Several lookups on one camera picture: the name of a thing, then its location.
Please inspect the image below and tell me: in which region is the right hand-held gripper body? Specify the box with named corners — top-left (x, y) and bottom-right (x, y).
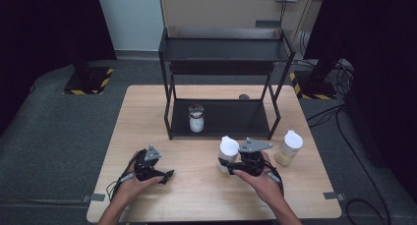
top-left (233, 137), bottom-right (273, 178)

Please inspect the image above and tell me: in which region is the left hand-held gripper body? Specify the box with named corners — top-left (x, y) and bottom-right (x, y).
top-left (133, 143), bottom-right (165, 183)

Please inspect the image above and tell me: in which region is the white-lidded jar white powder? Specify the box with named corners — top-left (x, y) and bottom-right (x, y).
top-left (216, 136), bottom-right (241, 174)

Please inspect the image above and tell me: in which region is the white-lidded jar yellow powder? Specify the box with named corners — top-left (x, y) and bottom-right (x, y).
top-left (274, 130), bottom-right (304, 167)

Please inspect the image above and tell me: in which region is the clear-lidded glass jar white powder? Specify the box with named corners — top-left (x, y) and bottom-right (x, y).
top-left (188, 103), bottom-right (206, 134)

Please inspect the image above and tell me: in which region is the black metal shelf rack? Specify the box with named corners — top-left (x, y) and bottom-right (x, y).
top-left (157, 27), bottom-right (296, 141)

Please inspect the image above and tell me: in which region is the person's left hand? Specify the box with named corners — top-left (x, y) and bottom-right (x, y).
top-left (119, 175), bottom-right (164, 203)

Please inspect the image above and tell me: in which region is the person's right hand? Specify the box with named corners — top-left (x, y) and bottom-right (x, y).
top-left (233, 151), bottom-right (283, 204)

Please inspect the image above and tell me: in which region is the grey tape strip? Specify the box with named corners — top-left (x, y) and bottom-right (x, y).
top-left (323, 191), bottom-right (346, 201)
top-left (82, 193), bottom-right (106, 203)

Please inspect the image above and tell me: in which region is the black stand striped base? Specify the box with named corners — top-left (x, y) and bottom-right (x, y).
top-left (63, 37), bottom-right (115, 95)
top-left (288, 56), bottom-right (338, 100)

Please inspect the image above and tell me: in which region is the beige wooden panel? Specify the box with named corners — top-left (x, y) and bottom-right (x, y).
top-left (158, 0), bottom-right (328, 39)

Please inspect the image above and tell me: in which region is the dark curtain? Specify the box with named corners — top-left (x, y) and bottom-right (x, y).
top-left (0, 0), bottom-right (117, 135)
top-left (303, 0), bottom-right (417, 194)

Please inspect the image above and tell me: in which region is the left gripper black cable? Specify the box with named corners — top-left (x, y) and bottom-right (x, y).
top-left (106, 150), bottom-right (141, 200)

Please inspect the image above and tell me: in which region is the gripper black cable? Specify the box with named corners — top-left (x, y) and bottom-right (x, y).
top-left (266, 161), bottom-right (285, 197)
top-left (106, 150), bottom-right (141, 200)

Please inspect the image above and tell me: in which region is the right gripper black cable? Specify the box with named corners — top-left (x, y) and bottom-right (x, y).
top-left (266, 161), bottom-right (285, 197)

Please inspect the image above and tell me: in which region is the long black floor cable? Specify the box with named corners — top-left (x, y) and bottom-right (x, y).
top-left (306, 103), bottom-right (392, 225)

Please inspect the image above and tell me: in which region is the bundle of floor cables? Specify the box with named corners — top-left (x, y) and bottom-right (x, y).
top-left (328, 58), bottom-right (356, 96)

